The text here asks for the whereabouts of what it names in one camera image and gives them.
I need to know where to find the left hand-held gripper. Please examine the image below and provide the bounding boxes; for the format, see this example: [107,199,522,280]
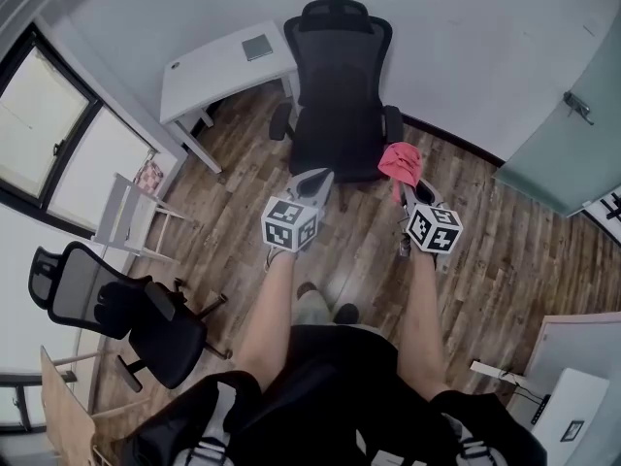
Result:
[260,167,336,253]

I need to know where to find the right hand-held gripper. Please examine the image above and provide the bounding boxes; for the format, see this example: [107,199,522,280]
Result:
[397,178,465,257]

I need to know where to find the pink cloth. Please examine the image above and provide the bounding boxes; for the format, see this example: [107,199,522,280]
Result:
[377,142,424,189]

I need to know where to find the black mesh office chair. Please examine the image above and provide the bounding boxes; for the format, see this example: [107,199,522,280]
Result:
[269,0,405,184]

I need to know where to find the person's left forearm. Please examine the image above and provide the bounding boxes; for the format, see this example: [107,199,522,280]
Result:
[232,249,299,393]

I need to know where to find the person's right forearm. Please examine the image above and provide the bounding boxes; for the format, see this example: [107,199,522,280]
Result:
[398,250,456,403]

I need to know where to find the white wooden chair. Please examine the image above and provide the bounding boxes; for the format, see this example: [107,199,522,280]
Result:
[90,172,201,264]

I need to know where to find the black office chair with headrest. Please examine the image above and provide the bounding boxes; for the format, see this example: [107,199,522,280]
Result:
[27,240,229,391]

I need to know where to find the person's khaki trouser leg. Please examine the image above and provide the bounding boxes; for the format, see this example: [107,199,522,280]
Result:
[290,288,337,327]

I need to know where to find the person's black shoe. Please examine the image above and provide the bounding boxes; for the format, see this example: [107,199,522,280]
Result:
[333,302,361,325]

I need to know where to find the green frosted glass door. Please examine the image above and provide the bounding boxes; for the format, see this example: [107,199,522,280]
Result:
[491,11,621,218]

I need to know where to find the pink checkered cushion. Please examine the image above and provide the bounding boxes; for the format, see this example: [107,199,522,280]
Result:
[134,158,164,196]

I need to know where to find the white and black rack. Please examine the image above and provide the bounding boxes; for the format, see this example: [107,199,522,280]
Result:
[580,185,621,248]

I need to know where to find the white desk with grey edge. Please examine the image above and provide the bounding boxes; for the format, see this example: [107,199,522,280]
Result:
[504,311,621,466]

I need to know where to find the person's black top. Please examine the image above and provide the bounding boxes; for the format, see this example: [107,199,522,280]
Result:
[120,324,549,466]

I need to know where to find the white electronic device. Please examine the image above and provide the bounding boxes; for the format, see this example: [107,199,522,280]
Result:
[530,366,610,456]

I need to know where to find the black framed window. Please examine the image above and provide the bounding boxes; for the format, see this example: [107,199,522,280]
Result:
[0,20,106,238]

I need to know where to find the wooden board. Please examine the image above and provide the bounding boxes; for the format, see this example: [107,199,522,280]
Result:
[39,345,152,466]

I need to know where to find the metal door handle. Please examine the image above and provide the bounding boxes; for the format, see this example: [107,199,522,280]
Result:
[562,90,596,127]

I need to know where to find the black cable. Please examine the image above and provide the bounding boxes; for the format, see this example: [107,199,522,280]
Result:
[499,366,543,406]

